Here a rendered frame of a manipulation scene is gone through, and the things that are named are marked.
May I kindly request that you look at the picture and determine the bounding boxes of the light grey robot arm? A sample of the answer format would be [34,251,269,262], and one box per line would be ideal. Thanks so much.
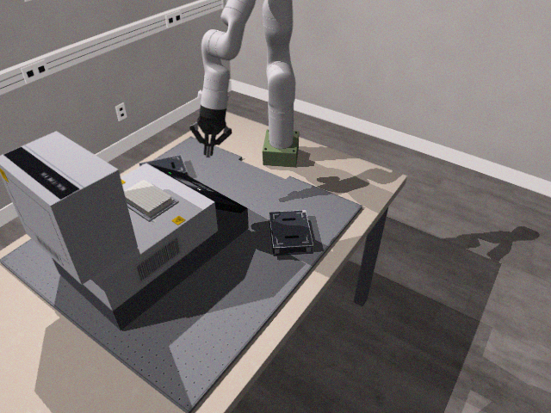
[198,0,295,149]

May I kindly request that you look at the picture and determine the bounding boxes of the light grey benchtop lab instrument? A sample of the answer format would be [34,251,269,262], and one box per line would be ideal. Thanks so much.
[0,132,249,330]

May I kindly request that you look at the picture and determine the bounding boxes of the white microplate with grey wells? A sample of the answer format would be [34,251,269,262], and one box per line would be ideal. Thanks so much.
[124,180,174,217]

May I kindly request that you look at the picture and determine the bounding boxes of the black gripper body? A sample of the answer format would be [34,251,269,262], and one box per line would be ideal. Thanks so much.
[197,105,226,135]

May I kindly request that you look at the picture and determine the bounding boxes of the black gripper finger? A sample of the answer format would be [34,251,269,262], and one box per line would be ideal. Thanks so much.
[189,122,209,157]
[208,125,232,157]

